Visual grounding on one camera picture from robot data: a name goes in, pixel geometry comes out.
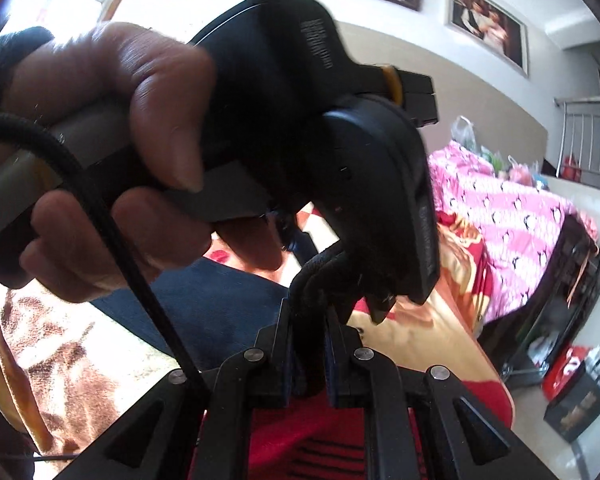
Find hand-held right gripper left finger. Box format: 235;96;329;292
55;297;301;480

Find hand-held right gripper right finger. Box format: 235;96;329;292
325;307;556;480

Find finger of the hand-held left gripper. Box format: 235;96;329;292
366;291;399;327

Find black pants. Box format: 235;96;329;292
87;247;356;401

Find person's left forearm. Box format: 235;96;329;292
0;25;57;116

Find person's left hand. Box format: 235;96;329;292
0;21;287;304

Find printed checkered blanket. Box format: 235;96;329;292
0;200;513;480

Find pink penguin quilt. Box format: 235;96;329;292
426;140;600;327

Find white plastic bag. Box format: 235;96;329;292
450;115;479;155

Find red bag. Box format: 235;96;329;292
541;344;600;402

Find green plastic bag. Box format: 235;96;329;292
480;146;542;188

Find framed photo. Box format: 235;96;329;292
447;0;529;79

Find black gift bag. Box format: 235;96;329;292
543;357;600;444

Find metal railing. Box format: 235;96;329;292
554;94;600;182

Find black cable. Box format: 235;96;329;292
0;110;206;391

